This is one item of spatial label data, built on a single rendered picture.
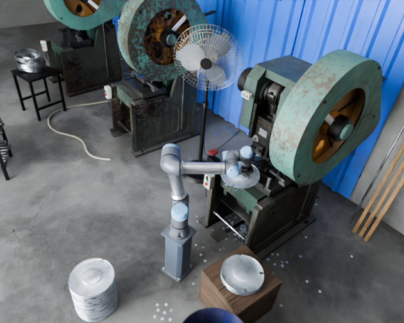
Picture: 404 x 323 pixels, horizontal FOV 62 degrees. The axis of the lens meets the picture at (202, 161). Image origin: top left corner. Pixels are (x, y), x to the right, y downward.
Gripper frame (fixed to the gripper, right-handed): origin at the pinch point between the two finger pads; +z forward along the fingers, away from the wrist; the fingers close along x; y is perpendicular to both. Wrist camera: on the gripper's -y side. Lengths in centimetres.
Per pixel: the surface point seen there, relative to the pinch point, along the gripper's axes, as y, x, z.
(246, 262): 53, 20, 23
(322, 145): -24, 42, -27
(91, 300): 117, -62, 8
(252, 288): 69, 29, 16
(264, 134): -25.9, 3.5, -17.6
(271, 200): 5.8, 21.7, 14.9
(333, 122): -22, 43, -53
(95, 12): -172, -262, 38
